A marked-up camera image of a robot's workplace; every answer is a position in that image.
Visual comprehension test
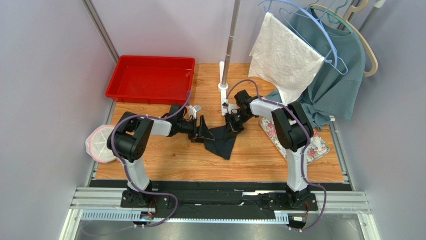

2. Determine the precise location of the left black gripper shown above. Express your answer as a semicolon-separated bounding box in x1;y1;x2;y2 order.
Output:
177;116;215;145

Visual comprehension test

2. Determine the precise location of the black paper napkin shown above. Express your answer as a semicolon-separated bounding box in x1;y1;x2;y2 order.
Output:
204;126;237;161

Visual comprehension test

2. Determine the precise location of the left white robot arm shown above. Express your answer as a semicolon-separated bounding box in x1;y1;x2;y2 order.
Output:
106;104;215;202

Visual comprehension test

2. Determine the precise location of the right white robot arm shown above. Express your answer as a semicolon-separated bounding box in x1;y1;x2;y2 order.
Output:
224;90;314;195

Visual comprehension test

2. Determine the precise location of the white stand with metal pole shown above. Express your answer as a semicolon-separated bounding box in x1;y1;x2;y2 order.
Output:
217;0;241;116

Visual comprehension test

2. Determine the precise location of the red plastic bin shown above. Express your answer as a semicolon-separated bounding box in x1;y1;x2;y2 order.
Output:
105;55;196;105

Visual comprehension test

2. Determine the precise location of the white towel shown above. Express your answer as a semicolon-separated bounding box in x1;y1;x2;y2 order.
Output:
248;13;325;104

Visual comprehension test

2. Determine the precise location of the floral tray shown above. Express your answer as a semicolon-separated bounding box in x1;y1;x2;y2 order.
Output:
259;118;331;165

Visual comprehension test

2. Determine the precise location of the teal shirt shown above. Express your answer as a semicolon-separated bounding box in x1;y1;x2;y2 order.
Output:
264;7;367;125

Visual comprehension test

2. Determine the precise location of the white mesh laundry bag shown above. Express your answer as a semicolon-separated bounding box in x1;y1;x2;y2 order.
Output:
85;125;117;164

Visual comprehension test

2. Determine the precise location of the teal hanger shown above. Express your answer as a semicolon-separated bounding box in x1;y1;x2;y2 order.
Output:
324;0;354;33

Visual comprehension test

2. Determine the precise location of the beige wooden hanger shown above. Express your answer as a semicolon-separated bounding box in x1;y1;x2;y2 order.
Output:
307;0;379;77

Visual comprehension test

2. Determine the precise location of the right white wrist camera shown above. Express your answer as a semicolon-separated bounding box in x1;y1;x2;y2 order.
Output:
221;98;238;116

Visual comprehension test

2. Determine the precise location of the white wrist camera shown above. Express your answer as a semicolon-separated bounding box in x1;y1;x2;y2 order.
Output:
187;105;202;120
221;98;238;116

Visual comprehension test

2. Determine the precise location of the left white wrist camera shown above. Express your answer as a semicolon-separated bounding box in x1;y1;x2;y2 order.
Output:
187;105;202;120

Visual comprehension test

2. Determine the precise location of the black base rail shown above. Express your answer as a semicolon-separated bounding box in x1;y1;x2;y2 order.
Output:
89;180;352;221

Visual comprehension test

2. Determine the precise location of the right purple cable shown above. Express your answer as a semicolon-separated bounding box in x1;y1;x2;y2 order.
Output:
226;79;329;233

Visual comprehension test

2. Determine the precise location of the blue wire hanger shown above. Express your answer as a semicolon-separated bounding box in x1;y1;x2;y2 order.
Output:
257;0;349;76

